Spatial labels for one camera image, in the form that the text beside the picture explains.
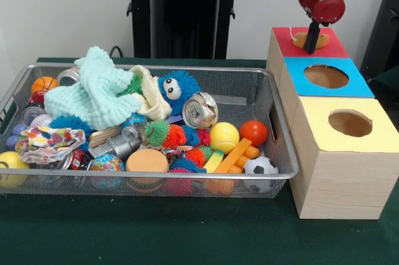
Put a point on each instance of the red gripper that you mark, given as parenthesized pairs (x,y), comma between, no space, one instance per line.
(328,9)

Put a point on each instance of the small brown plush toy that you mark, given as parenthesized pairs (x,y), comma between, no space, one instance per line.
(299,40)

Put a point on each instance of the large blue puffer ball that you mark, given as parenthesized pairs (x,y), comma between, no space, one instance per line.
(190,85)

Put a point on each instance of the cream muslin cloth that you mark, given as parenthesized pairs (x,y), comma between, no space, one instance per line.
(152,103)

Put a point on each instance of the mint green cloth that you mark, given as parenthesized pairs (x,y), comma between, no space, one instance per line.
(90,103)

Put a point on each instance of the white polka dot cloth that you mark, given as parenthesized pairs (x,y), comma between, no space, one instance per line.
(46,143)

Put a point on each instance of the wooden box with three holes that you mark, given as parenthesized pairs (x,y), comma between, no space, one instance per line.
(343,184)

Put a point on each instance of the shallow metal mesh bin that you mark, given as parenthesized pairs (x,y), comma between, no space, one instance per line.
(93,188)

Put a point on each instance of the black upright panel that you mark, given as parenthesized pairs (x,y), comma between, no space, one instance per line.
(386,28)

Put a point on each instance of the dark green table cloth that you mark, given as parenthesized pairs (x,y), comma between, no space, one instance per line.
(187,234)
(389,76)

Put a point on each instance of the red ball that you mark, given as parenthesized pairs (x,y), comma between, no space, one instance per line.
(254,134)

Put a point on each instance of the plain yellow ball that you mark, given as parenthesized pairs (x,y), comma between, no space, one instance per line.
(224,137)

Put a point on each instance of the crushed silver drink can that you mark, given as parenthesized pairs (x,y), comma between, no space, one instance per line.
(199,110)

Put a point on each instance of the small soccer ball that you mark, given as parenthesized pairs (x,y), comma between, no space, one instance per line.
(260,166)

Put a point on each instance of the orange foam disc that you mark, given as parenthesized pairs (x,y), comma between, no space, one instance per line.
(147,160)

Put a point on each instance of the yellow smiley ball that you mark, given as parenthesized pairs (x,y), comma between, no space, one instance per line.
(11,163)

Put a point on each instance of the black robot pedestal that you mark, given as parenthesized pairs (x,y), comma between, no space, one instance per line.
(187,12)

